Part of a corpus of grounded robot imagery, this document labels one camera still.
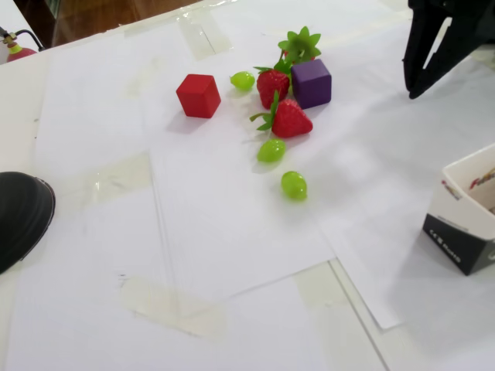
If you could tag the green plastic grape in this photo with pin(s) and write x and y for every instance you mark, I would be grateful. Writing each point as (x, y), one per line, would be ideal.
(271, 150)
(294, 185)
(243, 80)

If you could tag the translucent tape strip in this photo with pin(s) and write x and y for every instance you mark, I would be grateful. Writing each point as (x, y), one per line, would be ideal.
(174, 309)
(201, 38)
(317, 286)
(116, 179)

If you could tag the red plastic strawberry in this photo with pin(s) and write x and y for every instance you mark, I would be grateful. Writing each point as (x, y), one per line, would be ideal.
(292, 120)
(299, 44)
(272, 87)

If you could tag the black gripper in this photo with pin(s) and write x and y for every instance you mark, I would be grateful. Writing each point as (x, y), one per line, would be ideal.
(445, 23)

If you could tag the red wooden cube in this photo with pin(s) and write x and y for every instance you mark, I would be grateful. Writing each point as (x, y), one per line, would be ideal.
(197, 96)

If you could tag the black round object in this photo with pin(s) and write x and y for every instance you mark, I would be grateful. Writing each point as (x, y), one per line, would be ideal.
(19, 220)

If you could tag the white and black cardboard box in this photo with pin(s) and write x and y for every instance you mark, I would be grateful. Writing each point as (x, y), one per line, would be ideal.
(444, 201)

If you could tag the red fire extinguisher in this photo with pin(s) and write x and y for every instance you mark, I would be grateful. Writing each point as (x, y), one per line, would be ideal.
(21, 54)

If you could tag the purple wooden cube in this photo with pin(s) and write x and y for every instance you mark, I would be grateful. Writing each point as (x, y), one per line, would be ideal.
(311, 85)

